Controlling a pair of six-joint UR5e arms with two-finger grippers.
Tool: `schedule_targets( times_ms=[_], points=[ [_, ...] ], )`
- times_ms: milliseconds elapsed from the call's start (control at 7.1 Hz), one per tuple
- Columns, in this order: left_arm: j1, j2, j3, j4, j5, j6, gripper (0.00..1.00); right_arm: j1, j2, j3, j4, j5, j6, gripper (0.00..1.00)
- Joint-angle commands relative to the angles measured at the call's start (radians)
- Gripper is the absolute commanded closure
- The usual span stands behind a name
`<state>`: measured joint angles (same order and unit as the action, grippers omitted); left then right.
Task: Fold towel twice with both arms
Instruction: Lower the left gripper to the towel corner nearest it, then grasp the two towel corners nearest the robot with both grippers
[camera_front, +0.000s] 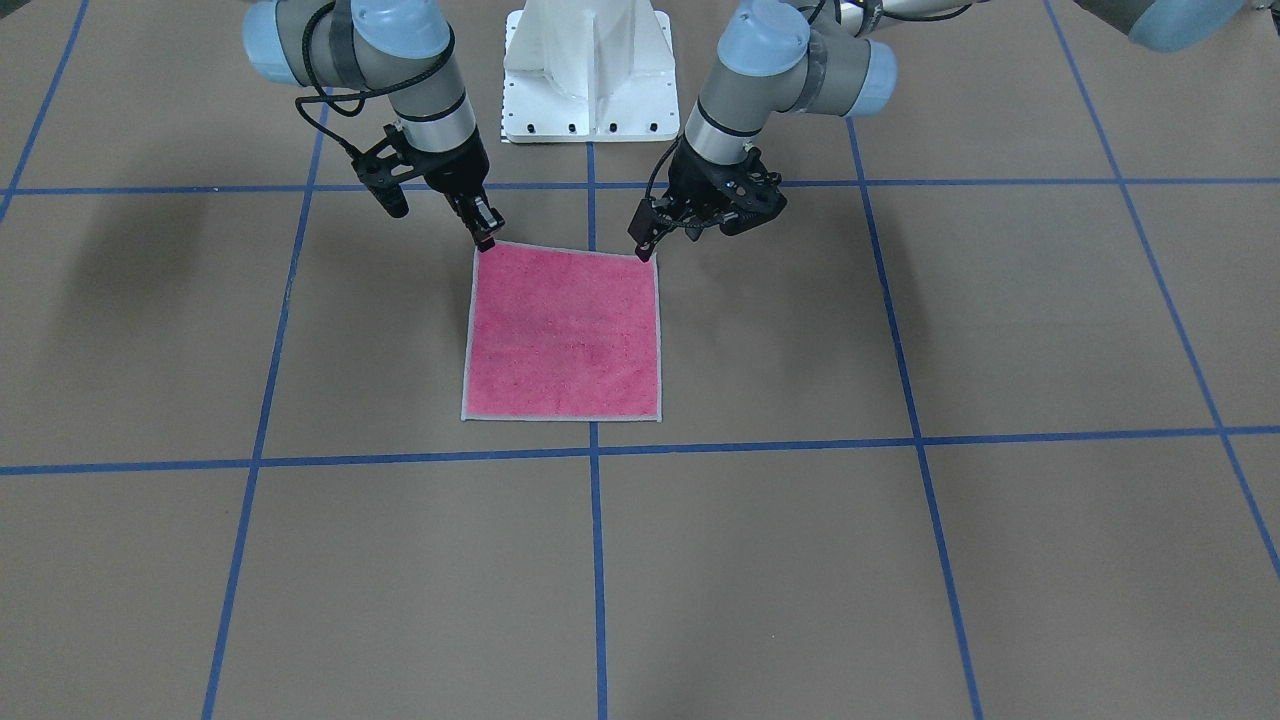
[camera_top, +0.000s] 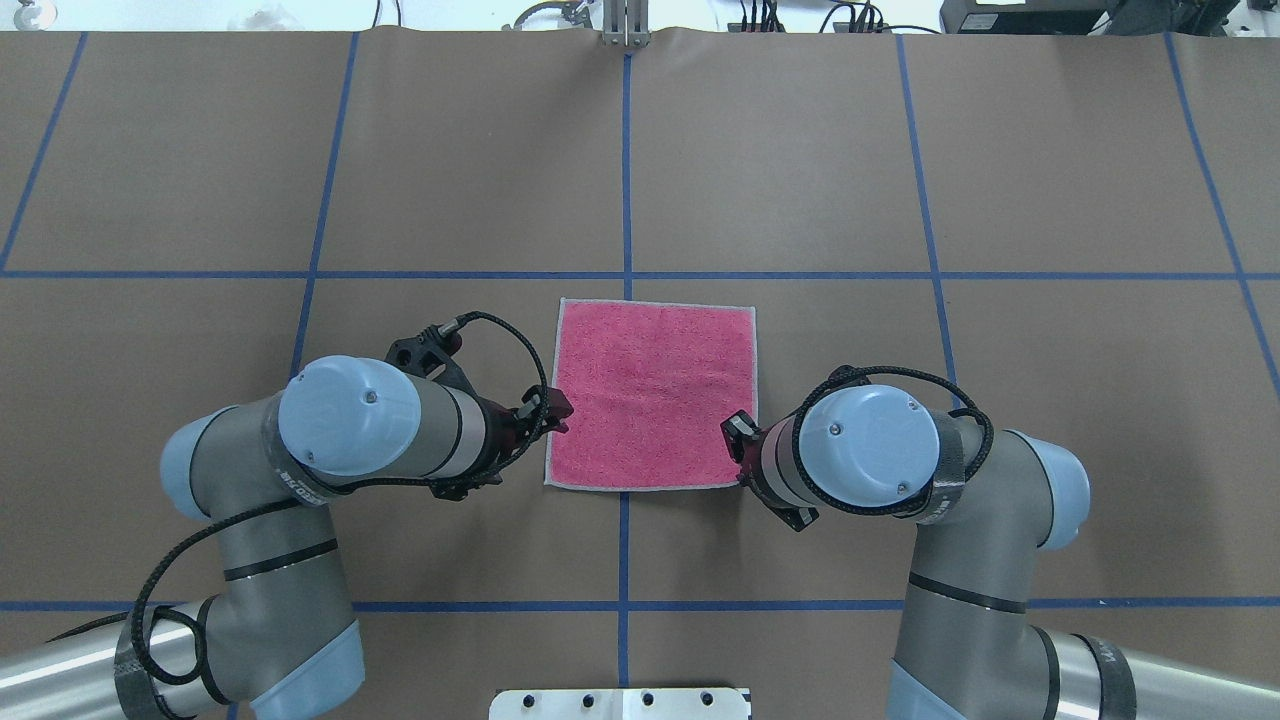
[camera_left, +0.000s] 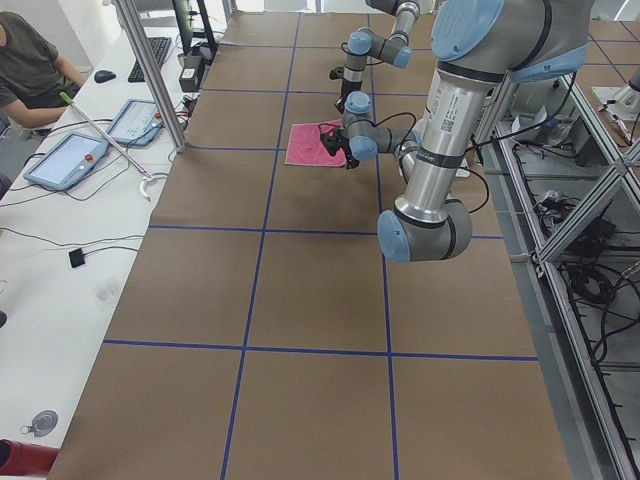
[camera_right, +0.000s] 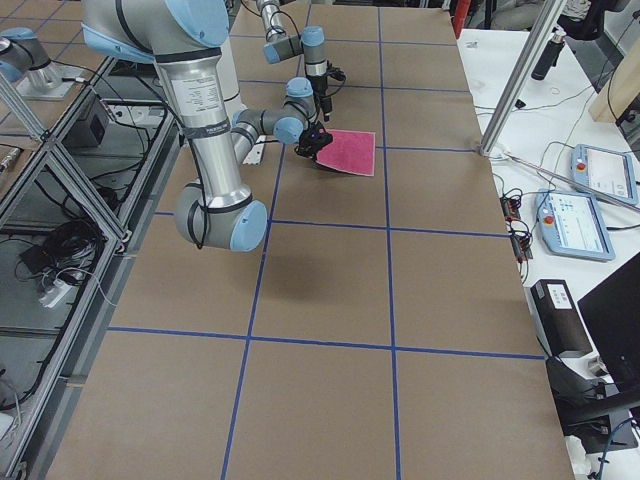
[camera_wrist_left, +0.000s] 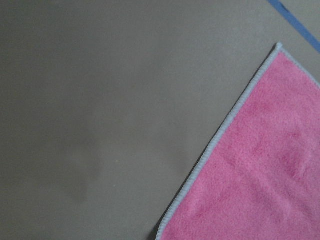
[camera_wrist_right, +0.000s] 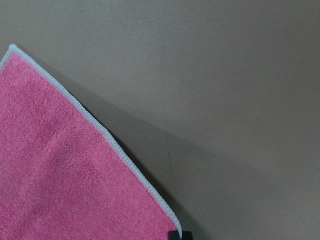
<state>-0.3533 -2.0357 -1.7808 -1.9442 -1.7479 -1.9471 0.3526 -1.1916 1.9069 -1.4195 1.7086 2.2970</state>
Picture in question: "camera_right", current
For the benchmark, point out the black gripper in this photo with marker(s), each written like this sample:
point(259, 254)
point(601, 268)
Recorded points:
point(326, 105)
point(308, 143)

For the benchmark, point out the pink and grey towel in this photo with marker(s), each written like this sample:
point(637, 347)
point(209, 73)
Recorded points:
point(350, 152)

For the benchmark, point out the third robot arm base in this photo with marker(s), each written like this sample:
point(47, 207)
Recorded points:
point(25, 61)

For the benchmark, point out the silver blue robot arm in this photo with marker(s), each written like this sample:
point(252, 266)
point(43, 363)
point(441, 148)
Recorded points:
point(183, 41)
point(310, 43)

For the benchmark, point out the small electronics board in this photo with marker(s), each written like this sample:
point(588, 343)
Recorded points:
point(519, 232)

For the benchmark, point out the black bottle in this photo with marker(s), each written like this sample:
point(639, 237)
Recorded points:
point(550, 55)

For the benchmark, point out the near teach pendant tablet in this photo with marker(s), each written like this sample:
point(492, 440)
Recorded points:
point(571, 225)

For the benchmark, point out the teach pendant tablet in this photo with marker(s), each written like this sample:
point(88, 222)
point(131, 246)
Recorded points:
point(607, 171)
point(571, 225)

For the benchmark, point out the reacher grabber stick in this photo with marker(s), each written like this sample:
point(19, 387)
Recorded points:
point(569, 180)

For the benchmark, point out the far teach pendant tablet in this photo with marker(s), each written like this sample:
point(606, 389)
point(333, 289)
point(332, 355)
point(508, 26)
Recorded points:
point(607, 171)

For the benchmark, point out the white power strip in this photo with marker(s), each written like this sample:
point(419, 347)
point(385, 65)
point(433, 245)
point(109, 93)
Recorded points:
point(54, 294)

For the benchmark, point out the wooden board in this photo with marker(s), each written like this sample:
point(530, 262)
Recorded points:
point(621, 90)

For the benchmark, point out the black power box with label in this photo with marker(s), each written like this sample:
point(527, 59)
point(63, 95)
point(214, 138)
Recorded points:
point(562, 329)

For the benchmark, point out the black computer monitor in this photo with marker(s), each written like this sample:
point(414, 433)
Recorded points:
point(593, 410)

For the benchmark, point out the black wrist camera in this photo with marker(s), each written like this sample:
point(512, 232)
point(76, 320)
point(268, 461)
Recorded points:
point(336, 73)
point(318, 129)

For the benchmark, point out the aluminium frame post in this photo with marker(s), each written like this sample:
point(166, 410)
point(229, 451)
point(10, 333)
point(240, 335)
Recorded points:
point(527, 59)

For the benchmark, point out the aluminium frame rack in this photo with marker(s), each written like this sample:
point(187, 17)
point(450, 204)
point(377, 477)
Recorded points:
point(75, 205)

